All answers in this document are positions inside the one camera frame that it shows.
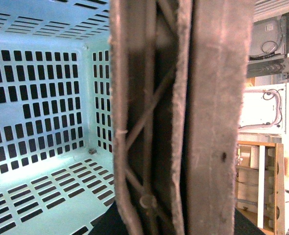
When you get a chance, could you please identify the wooden shelf rack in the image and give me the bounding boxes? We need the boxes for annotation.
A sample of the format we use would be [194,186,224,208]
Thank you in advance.
[235,141,286,235]

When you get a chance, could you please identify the light blue plastic basket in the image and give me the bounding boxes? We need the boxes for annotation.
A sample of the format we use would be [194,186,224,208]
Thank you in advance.
[0,0,115,235]

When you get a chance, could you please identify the white machine cabinet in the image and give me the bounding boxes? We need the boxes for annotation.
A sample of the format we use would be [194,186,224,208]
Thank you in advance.
[239,83,289,137]

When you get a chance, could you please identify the brown left gripper left finger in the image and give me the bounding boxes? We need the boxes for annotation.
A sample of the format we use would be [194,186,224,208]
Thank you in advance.
[109,0,193,235]

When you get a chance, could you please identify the brown left gripper right finger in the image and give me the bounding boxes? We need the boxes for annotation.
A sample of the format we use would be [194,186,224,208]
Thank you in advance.
[185,0,255,235]

